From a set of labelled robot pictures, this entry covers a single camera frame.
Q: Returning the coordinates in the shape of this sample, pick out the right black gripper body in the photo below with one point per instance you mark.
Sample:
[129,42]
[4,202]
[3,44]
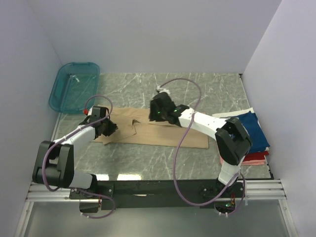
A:
[154,113]

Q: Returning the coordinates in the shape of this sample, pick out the aluminium frame rail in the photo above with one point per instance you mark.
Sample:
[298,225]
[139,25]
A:
[255,190]

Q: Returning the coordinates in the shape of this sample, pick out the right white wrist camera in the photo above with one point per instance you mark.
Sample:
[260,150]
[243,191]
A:
[160,89]

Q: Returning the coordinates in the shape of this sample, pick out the pink folded shirt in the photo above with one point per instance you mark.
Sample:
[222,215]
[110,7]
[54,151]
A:
[254,162]

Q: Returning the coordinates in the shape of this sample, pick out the blue white folded shirt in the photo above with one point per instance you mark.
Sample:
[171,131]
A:
[250,121]

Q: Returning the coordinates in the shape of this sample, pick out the beige t shirt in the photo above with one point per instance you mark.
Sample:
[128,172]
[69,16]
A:
[134,127]

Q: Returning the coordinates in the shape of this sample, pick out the red folded shirt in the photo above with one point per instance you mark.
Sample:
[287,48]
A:
[256,156]

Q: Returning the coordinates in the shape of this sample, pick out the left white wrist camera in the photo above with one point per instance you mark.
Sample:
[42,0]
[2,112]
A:
[88,112]

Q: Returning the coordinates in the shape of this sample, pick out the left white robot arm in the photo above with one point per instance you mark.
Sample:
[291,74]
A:
[54,164]

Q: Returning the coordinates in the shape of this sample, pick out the black base beam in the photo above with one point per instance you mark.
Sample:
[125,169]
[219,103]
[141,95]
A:
[205,193]

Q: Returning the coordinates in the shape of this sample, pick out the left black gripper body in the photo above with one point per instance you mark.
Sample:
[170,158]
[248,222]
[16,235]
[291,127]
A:
[109,127]

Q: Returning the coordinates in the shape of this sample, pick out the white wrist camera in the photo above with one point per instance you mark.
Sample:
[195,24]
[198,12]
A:
[160,89]
[88,112]

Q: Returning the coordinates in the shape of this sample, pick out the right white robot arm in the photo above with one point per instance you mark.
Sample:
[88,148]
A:
[232,138]

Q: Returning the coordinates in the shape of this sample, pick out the teal plastic basket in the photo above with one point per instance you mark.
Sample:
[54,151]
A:
[75,83]

